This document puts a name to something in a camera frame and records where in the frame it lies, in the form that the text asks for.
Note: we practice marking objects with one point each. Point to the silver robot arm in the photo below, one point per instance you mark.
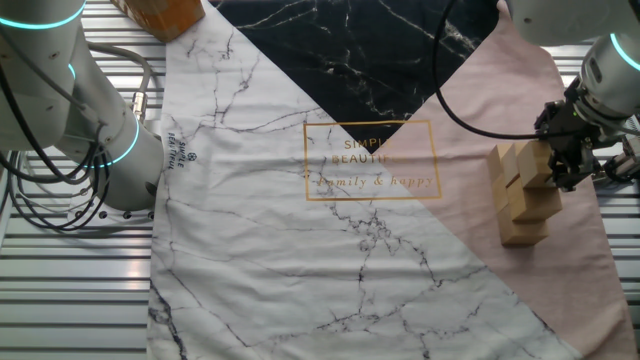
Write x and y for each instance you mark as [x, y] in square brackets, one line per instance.
[50, 75]

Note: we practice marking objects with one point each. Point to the light wooden cube block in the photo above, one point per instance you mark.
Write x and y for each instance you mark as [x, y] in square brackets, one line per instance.
[522, 234]
[500, 195]
[509, 162]
[534, 162]
[534, 202]
[495, 162]

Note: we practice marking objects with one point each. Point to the marble pattern table cloth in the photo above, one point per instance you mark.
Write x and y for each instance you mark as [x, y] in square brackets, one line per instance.
[275, 250]

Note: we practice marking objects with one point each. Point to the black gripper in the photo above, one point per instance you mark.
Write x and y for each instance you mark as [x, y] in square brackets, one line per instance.
[577, 127]

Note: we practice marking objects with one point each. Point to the brown cardboard box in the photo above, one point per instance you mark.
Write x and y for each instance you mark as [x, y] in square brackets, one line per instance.
[160, 17]

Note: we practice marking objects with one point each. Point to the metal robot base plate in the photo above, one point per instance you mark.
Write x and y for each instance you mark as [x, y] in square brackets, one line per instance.
[115, 216]

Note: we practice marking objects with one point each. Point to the silver side camera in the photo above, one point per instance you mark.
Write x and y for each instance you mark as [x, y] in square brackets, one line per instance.
[632, 147]

